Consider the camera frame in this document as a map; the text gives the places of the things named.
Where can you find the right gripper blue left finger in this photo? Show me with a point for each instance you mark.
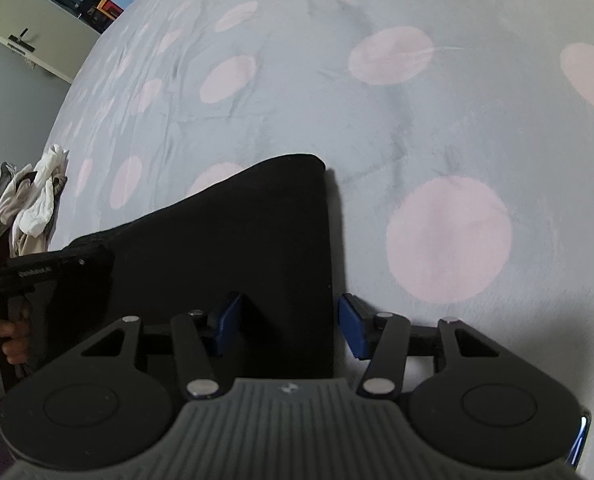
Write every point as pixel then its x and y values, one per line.
pixel 202 338

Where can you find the cream bedroom door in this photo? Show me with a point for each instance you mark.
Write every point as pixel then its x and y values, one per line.
pixel 46 35

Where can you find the person's left hand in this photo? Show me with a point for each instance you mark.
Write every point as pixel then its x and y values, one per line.
pixel 16 345

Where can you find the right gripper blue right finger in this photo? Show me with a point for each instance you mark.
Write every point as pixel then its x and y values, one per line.
pixel 379 338

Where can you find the beige ribbed garment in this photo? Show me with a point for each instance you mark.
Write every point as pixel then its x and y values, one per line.
pixel 27 239

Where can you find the white knit garment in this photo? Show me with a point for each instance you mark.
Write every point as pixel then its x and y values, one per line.
pixel 53 163

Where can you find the grey pink-dotted bed sheet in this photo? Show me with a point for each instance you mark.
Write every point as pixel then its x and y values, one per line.
pixel 460 134

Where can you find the black jeans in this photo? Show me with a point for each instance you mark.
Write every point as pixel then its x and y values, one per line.
pixel 256 243

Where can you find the smartphone with lit screen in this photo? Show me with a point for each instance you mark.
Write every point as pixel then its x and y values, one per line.
pixel 575 454

